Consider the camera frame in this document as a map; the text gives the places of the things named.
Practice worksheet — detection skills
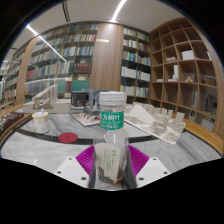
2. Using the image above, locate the clear plastic drink bottle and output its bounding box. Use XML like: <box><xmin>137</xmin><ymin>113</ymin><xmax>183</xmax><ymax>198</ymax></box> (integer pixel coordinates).
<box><xmin>87</xmin><ymin>90</ymin><xmax>137</xmax><ymax>191</ymax></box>

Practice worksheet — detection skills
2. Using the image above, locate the dark grey building model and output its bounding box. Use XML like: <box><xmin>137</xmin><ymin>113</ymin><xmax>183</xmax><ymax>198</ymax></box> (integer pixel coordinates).
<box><xmin>70</xmin><ymin>88</ymin><xmax>108</xmax><ymax>116</ymax></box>

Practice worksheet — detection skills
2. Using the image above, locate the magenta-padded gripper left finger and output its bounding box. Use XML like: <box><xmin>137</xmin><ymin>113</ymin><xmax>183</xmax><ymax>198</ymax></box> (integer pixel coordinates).
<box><xmin>53</xmin><ymin>144</ymin><xmax>96</xmax><ymax>189</ymax></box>

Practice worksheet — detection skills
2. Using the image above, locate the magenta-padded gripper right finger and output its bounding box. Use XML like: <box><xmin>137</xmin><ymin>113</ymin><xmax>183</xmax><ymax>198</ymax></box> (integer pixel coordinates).
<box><xmin>128</xmin><ymin>144</ymin><xmax>172</xmax><ymax>189</ymax></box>

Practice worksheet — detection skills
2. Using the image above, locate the white ceiling strip light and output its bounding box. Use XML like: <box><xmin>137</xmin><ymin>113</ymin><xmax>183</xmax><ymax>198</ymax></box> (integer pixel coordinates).
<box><xmin>111</xmin><ymin>0</ymin><xmax>128</xmax><ymax>23</ymax></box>

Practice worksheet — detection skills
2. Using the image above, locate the white cup with yellow rim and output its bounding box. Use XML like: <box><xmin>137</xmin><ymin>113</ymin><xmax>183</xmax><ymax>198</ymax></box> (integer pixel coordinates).
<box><xmin>31</xmin><ymin>110</ymin><xmax>51</xmax><ymax>135</ymax></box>

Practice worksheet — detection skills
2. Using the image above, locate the white ramp architectural model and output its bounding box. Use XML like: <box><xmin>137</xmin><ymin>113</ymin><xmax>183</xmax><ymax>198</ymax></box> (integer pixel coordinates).
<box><xmin>22</xmin><ymin>83</ymin><xmax>73</xmax><ymax>115</ymax></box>

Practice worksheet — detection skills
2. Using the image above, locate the large white city model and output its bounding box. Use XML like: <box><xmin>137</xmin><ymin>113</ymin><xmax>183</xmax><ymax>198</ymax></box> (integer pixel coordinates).
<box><xmin>123</xmin><ymin>101</ymin><xmax>187</xmax><ymax>145</ymax></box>

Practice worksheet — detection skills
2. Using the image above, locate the wooden cubby shelf unit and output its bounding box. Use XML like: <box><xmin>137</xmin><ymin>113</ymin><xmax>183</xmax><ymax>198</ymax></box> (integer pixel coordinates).
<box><xmin>148</xmin><ymin>17</ymin><xmax>224</xmax><ymax>141</ymax></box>

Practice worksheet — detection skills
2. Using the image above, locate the curved wooden slatted bench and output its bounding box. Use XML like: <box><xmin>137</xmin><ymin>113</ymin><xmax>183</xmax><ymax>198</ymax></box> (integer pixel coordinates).
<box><xmin>0</xmin><ymin>102</ymin><xmax>29</xmax><ymax>148</ymax></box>

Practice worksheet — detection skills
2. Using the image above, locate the small white columned model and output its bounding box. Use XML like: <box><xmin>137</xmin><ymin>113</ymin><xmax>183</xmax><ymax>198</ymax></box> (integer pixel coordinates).
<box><xmin>71</xmin><ymin>111</ymin><xmax>101</xmax><ymax>128</ymax></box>

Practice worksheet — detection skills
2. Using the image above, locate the brown architectural model on board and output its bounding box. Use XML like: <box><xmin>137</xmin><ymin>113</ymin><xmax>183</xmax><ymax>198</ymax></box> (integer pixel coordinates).
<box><xmin>0</xmin><ymin>111</ymin><xmax>23</xmax><ymax>133</ymax></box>

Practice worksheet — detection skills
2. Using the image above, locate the wall bookshelf full of books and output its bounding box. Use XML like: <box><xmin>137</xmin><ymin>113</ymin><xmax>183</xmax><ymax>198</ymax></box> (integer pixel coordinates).
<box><xmin>0</xmin><ymin>22</ymin><xmax>153</xmax><ymax>108</ymax></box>

